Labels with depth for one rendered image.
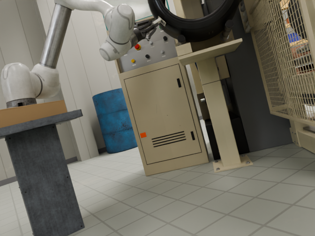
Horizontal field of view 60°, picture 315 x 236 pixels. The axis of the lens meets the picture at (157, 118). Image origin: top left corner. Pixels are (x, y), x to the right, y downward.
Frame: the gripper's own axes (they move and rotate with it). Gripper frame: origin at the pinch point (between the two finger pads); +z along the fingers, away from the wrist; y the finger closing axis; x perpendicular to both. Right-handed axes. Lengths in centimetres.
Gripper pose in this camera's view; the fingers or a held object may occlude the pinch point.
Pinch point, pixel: (156, 22)
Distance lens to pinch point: 164.3
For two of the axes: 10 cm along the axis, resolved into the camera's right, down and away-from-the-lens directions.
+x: 3.5, -4.0, -8.4
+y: 7.0, 7.1, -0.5
